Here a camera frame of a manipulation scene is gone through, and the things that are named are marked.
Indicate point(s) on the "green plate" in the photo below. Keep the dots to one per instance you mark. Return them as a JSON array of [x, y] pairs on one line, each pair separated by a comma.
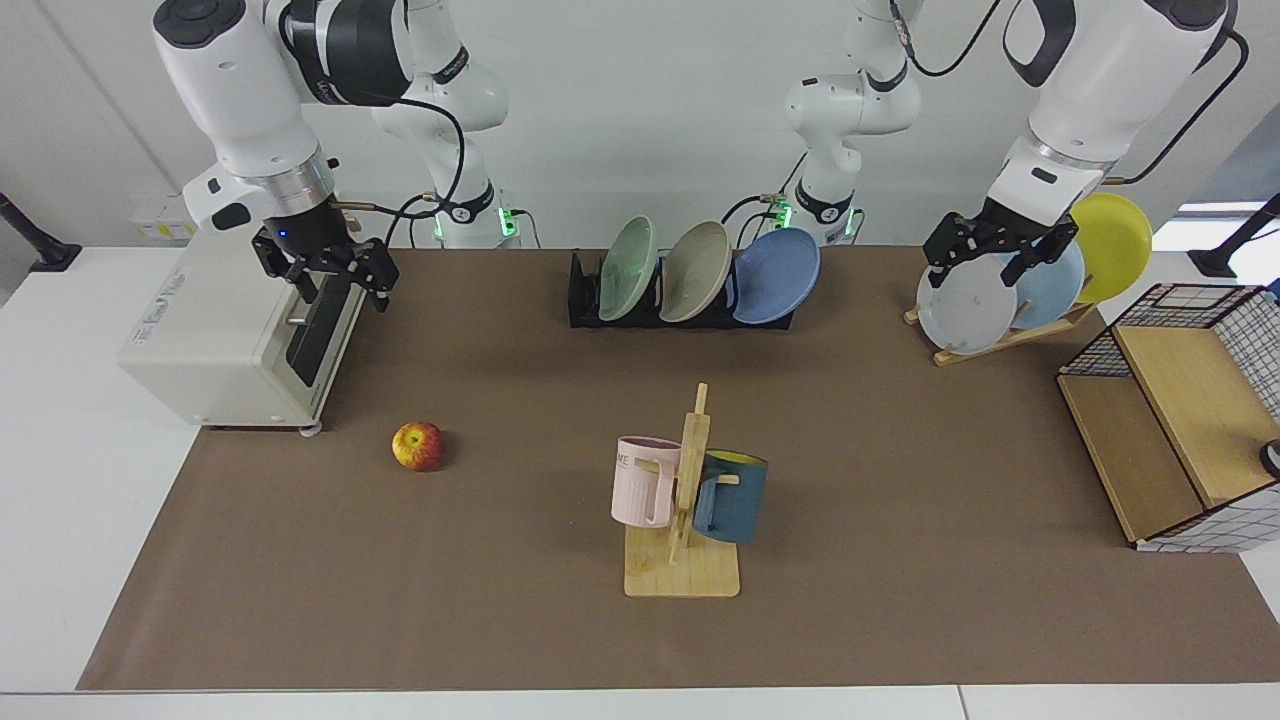
[[628, 270]]

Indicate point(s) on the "small black round thing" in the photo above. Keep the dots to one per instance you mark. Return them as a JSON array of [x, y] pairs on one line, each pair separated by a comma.
[[1272, 460]]

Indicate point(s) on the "dark blue mug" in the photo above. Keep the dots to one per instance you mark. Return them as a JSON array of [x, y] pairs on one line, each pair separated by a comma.
[[735, 500]]

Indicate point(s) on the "yellow plate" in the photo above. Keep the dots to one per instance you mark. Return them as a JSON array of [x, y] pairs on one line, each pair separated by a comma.
[[1115, 245]]

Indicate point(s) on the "black stand foot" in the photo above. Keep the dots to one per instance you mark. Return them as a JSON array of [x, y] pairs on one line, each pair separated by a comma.
[[1215, 263], [55, 257]]

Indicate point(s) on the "black dish rack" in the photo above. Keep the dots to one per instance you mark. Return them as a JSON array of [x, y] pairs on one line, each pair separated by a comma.
[[583, 296]]

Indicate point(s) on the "wooden plate rack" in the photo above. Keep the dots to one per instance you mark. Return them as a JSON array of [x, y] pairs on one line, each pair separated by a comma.
[[1000, 343]]

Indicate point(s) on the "pink mug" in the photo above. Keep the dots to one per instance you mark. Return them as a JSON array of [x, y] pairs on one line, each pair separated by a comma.
[[640, 490]]

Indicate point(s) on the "light blue plate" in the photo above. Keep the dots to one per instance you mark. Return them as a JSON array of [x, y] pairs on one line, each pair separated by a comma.
[[1055, 292]]

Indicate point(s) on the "wooden cup stand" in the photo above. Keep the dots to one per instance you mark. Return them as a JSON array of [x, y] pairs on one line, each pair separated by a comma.
[[690, 575]]

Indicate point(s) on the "beige plate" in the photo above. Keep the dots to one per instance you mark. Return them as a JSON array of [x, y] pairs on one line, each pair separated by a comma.
[[695, 272]]

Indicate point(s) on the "red yellow apple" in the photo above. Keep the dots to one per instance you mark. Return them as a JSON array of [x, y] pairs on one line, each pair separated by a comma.
[[418, 446]]

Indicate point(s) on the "white socket box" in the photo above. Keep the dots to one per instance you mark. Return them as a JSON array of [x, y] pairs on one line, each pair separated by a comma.
[[160, 229]]

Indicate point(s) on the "brown table cloth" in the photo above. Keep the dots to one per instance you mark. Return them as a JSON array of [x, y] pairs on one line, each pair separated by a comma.
[[400, 600]]

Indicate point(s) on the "grey plate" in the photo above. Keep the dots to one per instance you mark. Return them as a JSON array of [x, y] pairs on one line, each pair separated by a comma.
[[965, 312]]

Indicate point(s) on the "pale toaster oven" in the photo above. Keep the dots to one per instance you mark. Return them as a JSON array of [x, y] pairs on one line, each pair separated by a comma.
[[200, 330]]

